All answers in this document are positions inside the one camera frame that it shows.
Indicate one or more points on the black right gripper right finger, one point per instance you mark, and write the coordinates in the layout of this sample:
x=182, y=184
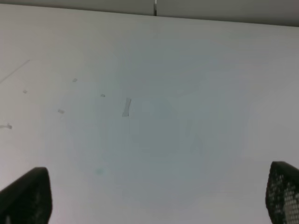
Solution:
x=282, y=193

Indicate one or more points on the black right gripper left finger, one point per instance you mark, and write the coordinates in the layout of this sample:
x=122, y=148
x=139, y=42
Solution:
x=28, y=199

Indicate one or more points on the clear tape strip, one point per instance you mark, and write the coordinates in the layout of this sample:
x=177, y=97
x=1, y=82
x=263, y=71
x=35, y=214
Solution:
x=126, y=107

